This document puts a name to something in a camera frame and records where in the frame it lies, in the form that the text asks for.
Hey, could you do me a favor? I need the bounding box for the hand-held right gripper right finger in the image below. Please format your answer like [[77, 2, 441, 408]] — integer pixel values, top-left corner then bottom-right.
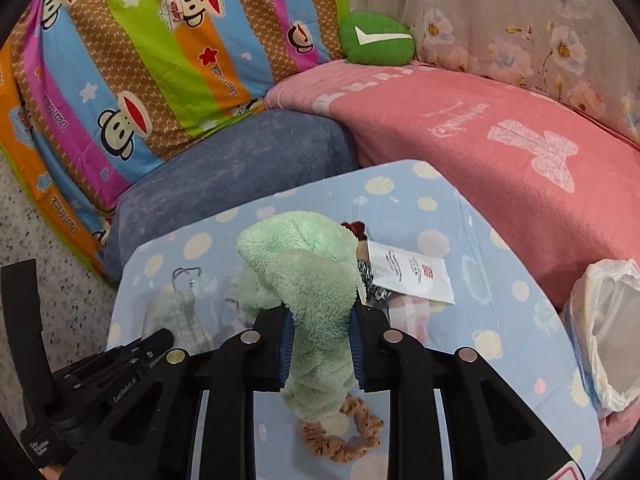
[[350, 302, 586, 480]]

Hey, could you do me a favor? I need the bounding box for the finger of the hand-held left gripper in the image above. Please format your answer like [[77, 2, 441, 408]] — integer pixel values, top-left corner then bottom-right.
[[106, 329, 175, 365]]

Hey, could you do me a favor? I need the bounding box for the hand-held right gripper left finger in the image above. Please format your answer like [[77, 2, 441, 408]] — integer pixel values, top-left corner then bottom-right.
[[65, 305, 294, 480]]

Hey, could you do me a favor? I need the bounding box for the green fluffy cloth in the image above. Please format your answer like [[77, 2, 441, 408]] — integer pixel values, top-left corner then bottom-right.
[[236, 210, 368, 421]]

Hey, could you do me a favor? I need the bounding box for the white plastic bag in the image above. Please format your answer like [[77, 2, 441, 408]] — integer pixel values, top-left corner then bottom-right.
[[560, 259, 640, 418]]

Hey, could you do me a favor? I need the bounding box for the grey cloth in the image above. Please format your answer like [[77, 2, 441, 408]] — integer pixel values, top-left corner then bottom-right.
[[142, 266, 211, 353]]

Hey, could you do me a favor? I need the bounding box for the leopard print cloth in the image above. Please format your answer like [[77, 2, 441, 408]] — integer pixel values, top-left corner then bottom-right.
[[356, 240, 396, 306]]

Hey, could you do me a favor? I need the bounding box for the pink checkered cloth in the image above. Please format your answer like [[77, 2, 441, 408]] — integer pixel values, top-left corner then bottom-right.
[[387, 290, 451, 346]]

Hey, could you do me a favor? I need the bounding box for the brown scrunchie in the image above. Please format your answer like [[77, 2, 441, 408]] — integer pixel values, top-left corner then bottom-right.
[[297, 395, 385, 457]]

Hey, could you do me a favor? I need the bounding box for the white paper packet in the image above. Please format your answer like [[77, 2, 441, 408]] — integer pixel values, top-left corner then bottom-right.
[[367, 240, 456, 306]]

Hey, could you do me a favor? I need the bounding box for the light blue dotted sheet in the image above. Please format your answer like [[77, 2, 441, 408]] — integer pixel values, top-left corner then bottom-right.
[[106, 159, 601, 480]]

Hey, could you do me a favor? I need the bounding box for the blue-grey cushion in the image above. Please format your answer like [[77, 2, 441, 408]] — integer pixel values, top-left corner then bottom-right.
[[102, 109, 361, 283]]

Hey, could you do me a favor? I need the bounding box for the pink blanket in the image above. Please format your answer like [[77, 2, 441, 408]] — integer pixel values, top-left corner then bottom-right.
[[264, 57, 640, 311]]

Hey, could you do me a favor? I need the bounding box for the striped monkey print quilt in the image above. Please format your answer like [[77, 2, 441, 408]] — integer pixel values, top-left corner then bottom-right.
[[0, 0, 351, 276]]

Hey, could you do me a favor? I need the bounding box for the green plush pillow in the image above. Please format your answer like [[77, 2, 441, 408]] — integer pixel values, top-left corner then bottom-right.
[[339, 11, 417, 66]]

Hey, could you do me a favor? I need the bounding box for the floral fabric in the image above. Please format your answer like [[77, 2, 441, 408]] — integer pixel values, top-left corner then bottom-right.
[[332, 0, 640, 148]]

